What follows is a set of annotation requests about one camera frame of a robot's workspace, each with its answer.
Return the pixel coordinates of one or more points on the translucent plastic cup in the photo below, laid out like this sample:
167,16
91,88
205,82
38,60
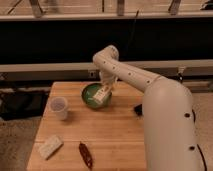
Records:
59,107

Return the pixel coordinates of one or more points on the white labelled bottle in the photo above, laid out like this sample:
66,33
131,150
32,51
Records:
102,94

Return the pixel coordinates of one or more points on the black object at table edge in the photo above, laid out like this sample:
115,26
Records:
138,110

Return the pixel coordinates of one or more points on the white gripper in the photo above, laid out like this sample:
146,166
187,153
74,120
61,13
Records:
107,79

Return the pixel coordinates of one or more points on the wall power outlet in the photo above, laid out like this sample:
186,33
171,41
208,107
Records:
181,69

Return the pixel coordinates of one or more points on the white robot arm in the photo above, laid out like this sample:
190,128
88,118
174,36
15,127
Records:
169,130

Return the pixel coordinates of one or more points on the dark red dried chili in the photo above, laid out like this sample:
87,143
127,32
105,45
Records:
86,155

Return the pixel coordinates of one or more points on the green ceramic bowl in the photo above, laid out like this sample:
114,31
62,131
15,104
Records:
87,96

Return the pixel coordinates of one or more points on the white sponge block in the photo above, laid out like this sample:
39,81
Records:
50,146

